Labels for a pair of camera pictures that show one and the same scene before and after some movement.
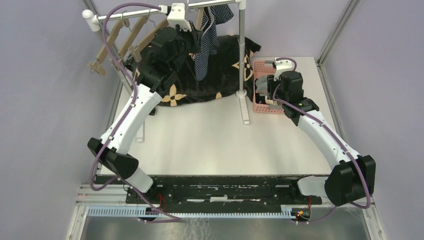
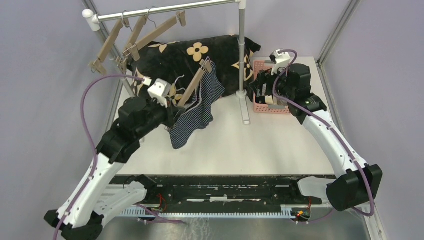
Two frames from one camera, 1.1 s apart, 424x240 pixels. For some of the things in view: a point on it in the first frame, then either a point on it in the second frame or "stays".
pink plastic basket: (262, 67) stays
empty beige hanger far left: (97, 65) stays
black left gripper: (196, 36) → (171, 112)
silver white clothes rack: (93, 22) stays
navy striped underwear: (211, 15) → (210, 88)
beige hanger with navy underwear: (199, 18) → (206, 66)
